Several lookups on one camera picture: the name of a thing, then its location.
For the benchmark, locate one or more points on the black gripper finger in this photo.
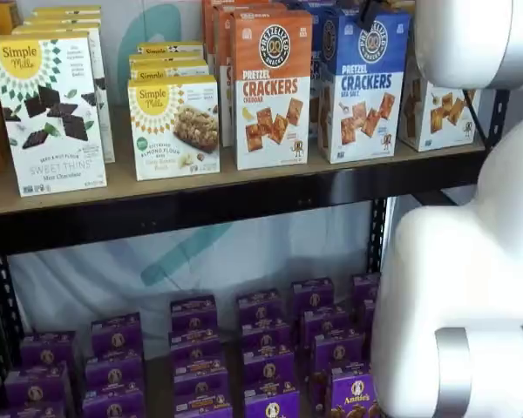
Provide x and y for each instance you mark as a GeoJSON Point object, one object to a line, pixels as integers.
{"type": "Point", "coordinates": [370, 9]}

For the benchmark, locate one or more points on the blue pretzel crackers box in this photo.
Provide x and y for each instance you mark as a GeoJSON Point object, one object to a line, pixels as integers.
{"type": "Point", "coordinates": [316, 65]}
{"type": "Point", "coordinates": [300, 3]}
{"type": "Point", "coordinates": [366, 126]}

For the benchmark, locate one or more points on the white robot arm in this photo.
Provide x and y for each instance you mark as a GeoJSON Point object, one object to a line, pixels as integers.
{"type": "Point", "coordinates": [444, 283]}

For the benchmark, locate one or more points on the yellow pretzel crackers box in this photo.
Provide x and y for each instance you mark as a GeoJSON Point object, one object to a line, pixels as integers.
{"type": "Point", "coordinates": [449, 117]}

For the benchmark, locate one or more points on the orange pretzel crackers box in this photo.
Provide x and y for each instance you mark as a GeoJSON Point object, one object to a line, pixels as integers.
{"type": "Point", "coordinates": [270, 109]}
{"type": "Point", "coordinates": [208, 30]}
{"type": "Point", "coordinates": [223, 87]}

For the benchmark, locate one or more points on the Simple Mills almond bars box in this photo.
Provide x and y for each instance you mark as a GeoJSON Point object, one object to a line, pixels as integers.
{"type": "Point", "coordinates": [170, 69]}
{"type": "Point", "coordinates": [174, 130]}
{"type": "Point", "coordinates": [165, 58]}
{"type": "Point", "coordinates": [170, 48]}

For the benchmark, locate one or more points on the wooden shelf board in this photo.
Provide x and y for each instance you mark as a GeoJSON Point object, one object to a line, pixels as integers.
{"type": "Point", "coordinates": [200, 185]}

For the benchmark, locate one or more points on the purple Annie's snack box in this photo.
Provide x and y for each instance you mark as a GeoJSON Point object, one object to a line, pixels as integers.
{"type": "Point", "coordinates": [272, 402]}
{"type": "Point", "coordinates": [260, 307]}
{"type": "Point", "coordinates": [266, 336]}
{"type": "Point", "coordinates": [114, 372]}
{"type": "Point", "coordinates": [194, 313]}
{"type": "Point", "coordinates": [368, 313]}
{"type": "Point", "coordinates": [339, 350]}
{"type": "Point", "coordinates": [201, 379]}
{"type": "Point", "coordinates": [48, 350]}
{"type": "Point", "coordinates": [314, 296]}
{"type": "Point", "coordinates": [30, 411]}
{"type": "Point", "coordinates": [116, 335]}
{"type": "Point", "coordinates": [269, 368]}
{"type": "Point", "coordinates": [35, 387]}
{"type": "Point", "coordinates": [113, 407]}
{"type": "Point", "coordinates": [326, 324]}
{"type": "Point", "coordinates": [196, 346]}
{"type": "Point", "coordinates": [351, 396]}
{"type": "Point", "coordinates": [366, 287]}
{"type": "Point", "coordinates": [202, 407]}

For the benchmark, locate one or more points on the Simple Mills Sweet Thins box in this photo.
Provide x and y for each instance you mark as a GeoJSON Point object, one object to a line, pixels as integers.
{"type": "Point", "coordinates": [61, 20]}
{"type": "Point", "coordinates": [106, 130]}
{"type": "Point", "coordinates": [65, 10]}
{"type": "Point", "coordinates": [48, 122]}

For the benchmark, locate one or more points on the white backdrop with teal logo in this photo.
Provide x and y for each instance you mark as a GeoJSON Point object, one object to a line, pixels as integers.
{"type": "Point", "coordinates": [91, 278]}

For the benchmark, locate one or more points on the purple Annie's snack boxes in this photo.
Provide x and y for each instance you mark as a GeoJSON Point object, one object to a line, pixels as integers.
{"type": "Point", "coordinates": [157, 392]}

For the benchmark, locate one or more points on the black metal shelf frame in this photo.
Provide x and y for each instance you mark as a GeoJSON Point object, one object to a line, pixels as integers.
{"type": "Point", "coordinates": [200, 213]}

